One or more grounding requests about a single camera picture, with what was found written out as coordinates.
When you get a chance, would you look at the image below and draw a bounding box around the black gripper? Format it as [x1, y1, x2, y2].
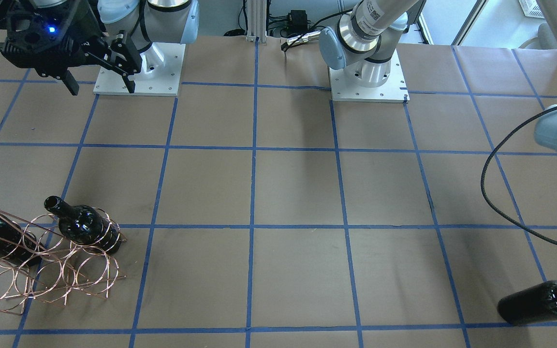
[1, 0, 142, 96]

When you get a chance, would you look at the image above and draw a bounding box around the dark wine bottle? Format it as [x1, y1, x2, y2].
[44, 196, 122, 255]
[0, 218, 40, 267]
[497, 280, 557, 326]

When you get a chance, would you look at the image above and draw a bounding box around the dark wine bottle in rack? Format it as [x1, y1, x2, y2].
[0, 218, 40, 267]

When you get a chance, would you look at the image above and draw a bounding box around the black braided cable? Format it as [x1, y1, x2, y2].
[481, 101, 557, 252]

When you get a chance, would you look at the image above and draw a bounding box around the copper wire wine rack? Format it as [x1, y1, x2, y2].
[0, 209, 126, 316]

